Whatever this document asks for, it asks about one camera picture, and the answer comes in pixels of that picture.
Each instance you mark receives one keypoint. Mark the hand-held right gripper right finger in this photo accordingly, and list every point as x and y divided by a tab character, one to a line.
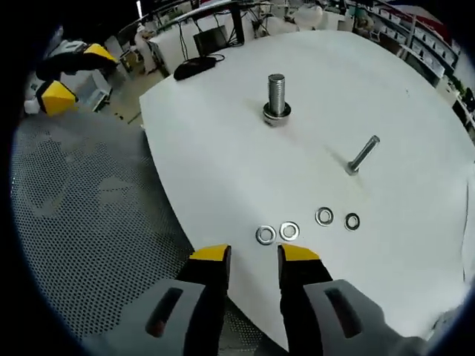
300	296

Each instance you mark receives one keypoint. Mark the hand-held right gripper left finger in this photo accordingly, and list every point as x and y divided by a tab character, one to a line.
200	296

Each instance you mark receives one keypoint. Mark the small shiny steel washer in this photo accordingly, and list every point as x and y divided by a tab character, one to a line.
317	216
258	235
281	230

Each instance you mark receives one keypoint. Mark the small dark steel washer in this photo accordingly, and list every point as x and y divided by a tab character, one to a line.
345	221

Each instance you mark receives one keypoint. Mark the thin threaded steel stud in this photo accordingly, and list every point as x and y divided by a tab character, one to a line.
361	156

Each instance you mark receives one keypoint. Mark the thick threaded steel stud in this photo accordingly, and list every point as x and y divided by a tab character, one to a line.
276	92

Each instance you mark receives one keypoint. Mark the clear plastic bin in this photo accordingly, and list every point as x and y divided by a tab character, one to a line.
92	89

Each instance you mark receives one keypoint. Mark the white side desk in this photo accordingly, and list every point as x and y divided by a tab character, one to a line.
163	52

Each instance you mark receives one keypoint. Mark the black computer mouse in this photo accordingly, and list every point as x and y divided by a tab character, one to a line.
191	69

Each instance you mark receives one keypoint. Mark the black flat panel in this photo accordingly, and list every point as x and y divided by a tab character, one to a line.
209	41

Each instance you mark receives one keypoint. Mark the shelf with white bins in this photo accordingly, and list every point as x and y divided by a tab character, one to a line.
419	37

